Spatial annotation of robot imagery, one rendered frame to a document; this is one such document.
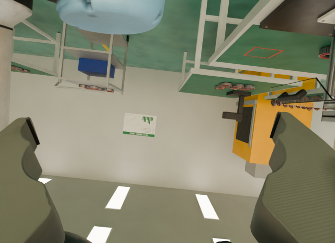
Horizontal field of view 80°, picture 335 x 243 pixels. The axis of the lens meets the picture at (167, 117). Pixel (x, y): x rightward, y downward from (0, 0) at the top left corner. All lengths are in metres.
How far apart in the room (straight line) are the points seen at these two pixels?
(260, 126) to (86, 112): 4.44
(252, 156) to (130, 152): 3.26
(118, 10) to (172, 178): 5.87
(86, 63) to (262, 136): 3.35
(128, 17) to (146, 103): 5.51
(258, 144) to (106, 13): 4.17
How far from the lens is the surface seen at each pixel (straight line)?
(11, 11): 0.24
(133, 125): 5.78
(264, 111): 4.32
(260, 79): 2.19
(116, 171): 6.10
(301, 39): 1.16
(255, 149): 4.30
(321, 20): 0.92
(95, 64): 3.02
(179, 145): 5.80
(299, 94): 0.75
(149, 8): 0.24
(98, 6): 0.22
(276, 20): 0.91
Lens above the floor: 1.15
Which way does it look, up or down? 2 degrees up
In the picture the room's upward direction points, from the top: 174 degrees counter-clockwise
